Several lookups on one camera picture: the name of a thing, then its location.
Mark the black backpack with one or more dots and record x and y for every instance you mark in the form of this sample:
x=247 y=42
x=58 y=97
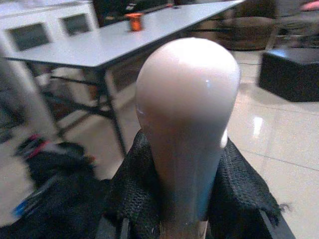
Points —
x=62 y=189

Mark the broom with white knob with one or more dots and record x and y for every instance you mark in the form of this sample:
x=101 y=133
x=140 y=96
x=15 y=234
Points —
x=187 y=104

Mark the white cabinet with glass doors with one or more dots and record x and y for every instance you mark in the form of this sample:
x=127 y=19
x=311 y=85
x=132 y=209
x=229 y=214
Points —
x=45 y=27

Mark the orange black tape measure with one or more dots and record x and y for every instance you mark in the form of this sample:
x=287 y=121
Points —
x=134 y=22

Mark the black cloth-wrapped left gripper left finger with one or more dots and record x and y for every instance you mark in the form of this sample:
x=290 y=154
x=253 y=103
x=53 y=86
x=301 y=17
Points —
x=134 y=189

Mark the brown round sofa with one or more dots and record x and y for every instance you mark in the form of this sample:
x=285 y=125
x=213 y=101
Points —
x=249 y=30

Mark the black cube ottoman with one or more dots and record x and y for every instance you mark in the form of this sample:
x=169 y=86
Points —
x=291 y=74

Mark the grey folding table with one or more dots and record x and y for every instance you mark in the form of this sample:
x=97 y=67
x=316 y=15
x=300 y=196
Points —
x=104 y=42

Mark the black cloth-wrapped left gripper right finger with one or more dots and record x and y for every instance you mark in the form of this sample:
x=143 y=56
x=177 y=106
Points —
x=239 y=189

